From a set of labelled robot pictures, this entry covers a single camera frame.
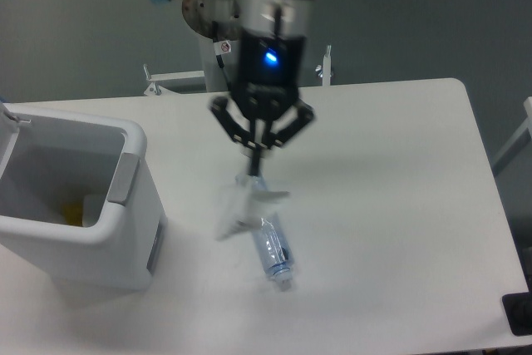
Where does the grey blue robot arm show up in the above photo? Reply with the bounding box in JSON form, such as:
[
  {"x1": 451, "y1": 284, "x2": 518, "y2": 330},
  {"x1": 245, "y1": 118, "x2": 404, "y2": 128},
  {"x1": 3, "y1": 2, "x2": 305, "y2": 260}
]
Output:
[{"x1": 151, "y1": 0, "x2": 314, "y2": 176}]

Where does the white pedestal base frame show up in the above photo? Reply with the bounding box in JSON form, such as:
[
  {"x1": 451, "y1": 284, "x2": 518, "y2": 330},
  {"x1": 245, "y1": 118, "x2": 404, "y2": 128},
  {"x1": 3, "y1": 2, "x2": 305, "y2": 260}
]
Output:
[{"x1": 143, "y1": 44, "x2": 334, "y2": 96}]

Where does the crushed clear plastic bottle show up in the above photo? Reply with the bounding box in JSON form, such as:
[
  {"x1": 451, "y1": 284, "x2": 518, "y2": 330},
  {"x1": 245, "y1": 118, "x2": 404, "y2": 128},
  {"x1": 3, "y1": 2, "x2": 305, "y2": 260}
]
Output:
[{"x1": 234, "y1": 173, "x2": 298, "y2": 292}]

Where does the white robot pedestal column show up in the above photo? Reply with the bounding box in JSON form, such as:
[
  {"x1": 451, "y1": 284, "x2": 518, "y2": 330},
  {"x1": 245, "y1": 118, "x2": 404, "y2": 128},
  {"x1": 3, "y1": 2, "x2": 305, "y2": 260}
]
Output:
[{"x1": 182, "y1": 0, "x2": 241, "y2": 92}]

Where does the white frame at right edge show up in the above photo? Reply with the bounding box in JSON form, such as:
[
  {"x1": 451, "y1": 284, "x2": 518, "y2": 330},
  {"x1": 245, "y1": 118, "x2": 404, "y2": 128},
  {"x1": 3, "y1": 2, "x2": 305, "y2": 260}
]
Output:
[{"x1": 491, "y1": 96, "x2": 531, "y2": 176}]

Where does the white trash can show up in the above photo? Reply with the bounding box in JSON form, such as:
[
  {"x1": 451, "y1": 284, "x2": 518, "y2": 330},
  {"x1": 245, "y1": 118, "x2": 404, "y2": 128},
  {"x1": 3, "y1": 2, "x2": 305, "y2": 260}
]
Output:
[{"x1": 1, "y1": 103, "x2": 166, "y2": 290}]

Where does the black pedestal cable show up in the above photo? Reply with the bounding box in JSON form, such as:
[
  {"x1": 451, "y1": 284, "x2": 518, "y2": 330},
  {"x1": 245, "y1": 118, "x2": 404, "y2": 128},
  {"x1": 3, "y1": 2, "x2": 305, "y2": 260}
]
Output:
[{"x1": 211, "y1": 19, "x2": 235, "y2": 91}]

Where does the yellow trash in can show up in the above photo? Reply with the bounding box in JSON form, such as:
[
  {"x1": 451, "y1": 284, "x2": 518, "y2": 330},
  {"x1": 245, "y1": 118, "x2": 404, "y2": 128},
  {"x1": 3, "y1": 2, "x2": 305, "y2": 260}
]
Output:
[{"x1": 62, "y1": 201, "x2": 83, "y2": 227}]

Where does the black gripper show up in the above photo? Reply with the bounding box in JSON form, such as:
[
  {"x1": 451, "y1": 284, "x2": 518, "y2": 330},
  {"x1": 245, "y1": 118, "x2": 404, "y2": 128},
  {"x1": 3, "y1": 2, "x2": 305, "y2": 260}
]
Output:
[{"x1": 209, "y1": 31, "x2": 315, "y2": 176}]

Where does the clear plastic wrapper bag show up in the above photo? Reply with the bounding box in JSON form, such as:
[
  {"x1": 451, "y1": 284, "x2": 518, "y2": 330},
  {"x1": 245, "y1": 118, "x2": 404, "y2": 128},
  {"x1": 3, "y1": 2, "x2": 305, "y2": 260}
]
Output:
[{"x1": 214, "y1": 175, "x2": 291, "y2": 241}]

